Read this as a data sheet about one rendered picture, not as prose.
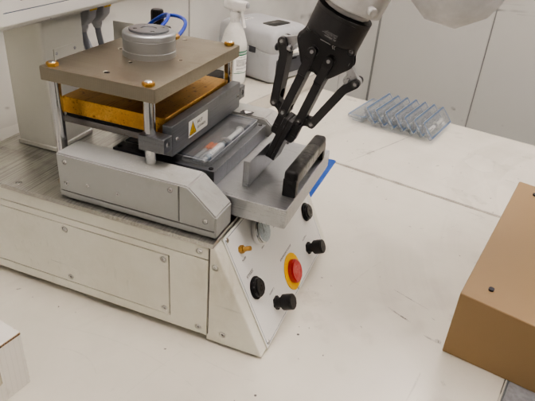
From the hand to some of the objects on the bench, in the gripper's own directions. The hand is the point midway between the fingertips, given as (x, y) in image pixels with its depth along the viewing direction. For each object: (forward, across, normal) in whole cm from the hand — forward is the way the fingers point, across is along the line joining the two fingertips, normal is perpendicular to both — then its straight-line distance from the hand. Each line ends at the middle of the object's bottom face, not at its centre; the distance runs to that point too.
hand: (282, 136), depth 81 cm
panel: (+23, +15, 0) cm, 27 cm away
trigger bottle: (+37, -36, +84) cm, 99 cm away
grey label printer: (+36, -33, +100) cm, 111 cm away
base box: (+33, -11, +1) cm, 35 cm away
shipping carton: (+36, -19, -39) cm, 56 cm away
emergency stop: (+22, +13, 0) cm, 26 cm away
